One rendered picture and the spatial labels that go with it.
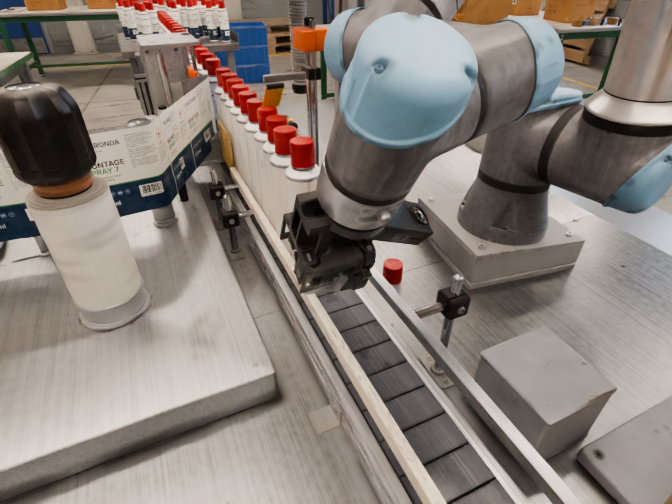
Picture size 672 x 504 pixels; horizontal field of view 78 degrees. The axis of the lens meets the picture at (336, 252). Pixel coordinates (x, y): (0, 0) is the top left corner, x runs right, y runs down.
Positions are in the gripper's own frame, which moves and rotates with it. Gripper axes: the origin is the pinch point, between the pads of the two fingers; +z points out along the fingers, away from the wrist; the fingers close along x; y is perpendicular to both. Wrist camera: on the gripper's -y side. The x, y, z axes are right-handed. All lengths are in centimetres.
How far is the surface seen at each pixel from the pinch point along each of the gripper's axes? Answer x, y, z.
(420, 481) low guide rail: 23.7, 3.7, -11.3
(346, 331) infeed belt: 6.8, 0.4, 2.2
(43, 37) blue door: -667, 132, 456
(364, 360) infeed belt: 11.4, 0.4, -0.3
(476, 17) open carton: -122, -134, 56
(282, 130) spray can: -21.2, 0.6, -5.4
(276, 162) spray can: -18.5, 2.1, -2.1
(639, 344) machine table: 22.9, -38.8, -1.0
